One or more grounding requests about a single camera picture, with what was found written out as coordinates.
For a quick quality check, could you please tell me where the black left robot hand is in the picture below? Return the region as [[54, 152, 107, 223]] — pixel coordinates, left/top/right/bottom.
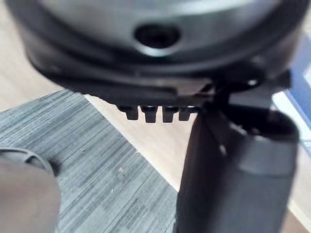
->
[[4, 0, 307, 233]]

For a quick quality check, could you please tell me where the blue and white folder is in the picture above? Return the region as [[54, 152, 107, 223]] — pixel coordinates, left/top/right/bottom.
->
[[271, 36, 311, 149]]

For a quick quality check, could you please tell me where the silver robot left leg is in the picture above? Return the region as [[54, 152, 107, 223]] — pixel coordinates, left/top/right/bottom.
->
[[0, 147, 63, 233]]

